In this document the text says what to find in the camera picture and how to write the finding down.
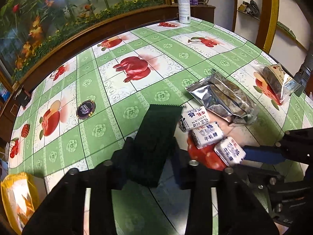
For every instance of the small black box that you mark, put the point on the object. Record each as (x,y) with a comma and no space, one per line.
(24,98)

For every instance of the silver foil bag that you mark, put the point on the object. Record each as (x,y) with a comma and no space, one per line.
(225,98)

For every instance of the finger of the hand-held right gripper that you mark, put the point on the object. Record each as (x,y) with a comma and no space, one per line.
(264,176)
(264,154)

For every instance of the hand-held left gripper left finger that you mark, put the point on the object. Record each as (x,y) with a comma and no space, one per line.
(122,156)

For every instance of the dark green packet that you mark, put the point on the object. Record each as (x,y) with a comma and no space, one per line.
(156,137)

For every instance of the white and blue candy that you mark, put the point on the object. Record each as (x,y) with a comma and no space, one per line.
(229,150)
(206,134)
(194,118)

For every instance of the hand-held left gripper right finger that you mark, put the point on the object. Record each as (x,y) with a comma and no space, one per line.
(177,171)

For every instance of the round dark purple candy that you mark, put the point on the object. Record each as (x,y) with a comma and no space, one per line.
(85,109)

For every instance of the green fruit print tablecloth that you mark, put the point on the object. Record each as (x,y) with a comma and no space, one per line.
(146,78)

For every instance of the clear packet with dark cake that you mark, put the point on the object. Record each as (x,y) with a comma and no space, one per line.
(276,80)

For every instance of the white spray bottle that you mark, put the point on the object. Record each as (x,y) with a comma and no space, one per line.
(184,5)

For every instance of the painted glass flower panel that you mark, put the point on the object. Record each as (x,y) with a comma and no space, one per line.
(61,17)

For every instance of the yellow orange snack bag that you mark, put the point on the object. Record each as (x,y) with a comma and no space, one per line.
(17,200)

